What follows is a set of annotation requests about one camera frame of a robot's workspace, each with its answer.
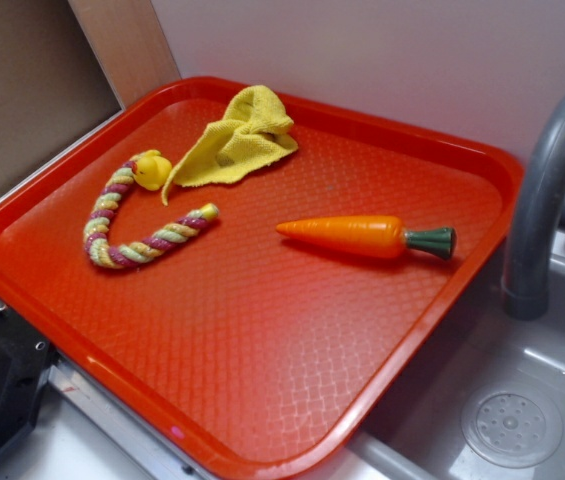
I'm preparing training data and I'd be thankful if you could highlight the orange plastic toy carrot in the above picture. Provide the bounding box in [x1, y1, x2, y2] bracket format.
[275, 215, 457, 260]

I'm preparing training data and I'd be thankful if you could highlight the red plastic tray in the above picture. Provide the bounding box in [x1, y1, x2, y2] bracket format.
[0, 78, 523, 479]

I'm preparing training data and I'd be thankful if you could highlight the yellow cloth towel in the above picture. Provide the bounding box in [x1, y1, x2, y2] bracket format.
[161, 85, 298, 205]

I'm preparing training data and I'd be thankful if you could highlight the yellow rubber duck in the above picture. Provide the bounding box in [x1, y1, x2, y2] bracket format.
[130, 149, 172, 191]

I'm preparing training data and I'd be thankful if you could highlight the grey toy faucet spout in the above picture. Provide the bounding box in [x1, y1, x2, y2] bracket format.
[501, 97, 565, 320]

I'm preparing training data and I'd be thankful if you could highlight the grey plastic toy sink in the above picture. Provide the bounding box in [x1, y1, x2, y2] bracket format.
[349, 233, 565, 479]

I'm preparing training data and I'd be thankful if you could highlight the brown cardboard panel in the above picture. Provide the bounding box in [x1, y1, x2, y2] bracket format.
[0, 1, 120, 197]

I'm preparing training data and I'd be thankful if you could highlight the multicolour twisted rope toy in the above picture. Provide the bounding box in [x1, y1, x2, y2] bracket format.
[83, 159, 219, 270]

